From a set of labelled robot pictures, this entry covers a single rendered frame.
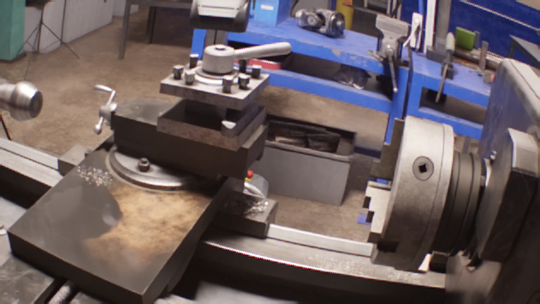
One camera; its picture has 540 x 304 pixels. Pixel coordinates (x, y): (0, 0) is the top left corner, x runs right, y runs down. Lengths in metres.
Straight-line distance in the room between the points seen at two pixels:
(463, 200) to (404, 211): 0.12
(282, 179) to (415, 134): 2.24
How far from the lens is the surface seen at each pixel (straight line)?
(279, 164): 2.99
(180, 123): 1.09
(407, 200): 0.78
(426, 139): 0.82
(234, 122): 1.04
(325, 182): 3.00
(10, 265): 1.00
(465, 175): 0.85
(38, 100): 1.13
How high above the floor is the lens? 1.49
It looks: 25 degrees down
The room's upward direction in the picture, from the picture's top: 8 degrees clockwise
